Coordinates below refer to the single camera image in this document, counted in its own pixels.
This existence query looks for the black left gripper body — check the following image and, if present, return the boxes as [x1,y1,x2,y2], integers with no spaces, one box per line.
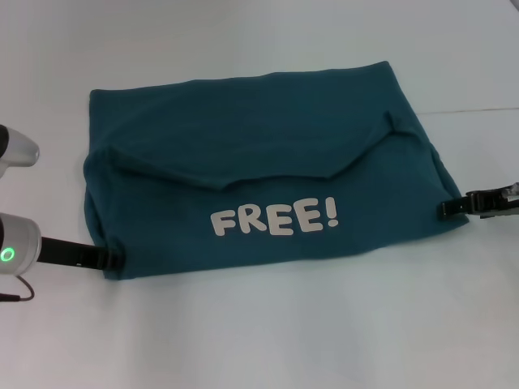
[37,236,111,271]

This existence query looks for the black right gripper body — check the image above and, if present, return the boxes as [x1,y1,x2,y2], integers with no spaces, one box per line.
[465,186,519,220]

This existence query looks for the blue shirt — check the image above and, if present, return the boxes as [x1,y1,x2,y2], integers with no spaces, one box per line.
[82,60,471,283]

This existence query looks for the dark left wrist cable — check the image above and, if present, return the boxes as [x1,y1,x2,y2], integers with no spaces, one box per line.
[0,275,36,304]

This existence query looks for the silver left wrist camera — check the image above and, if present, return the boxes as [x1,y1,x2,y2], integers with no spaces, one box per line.
[0,125,41,180]

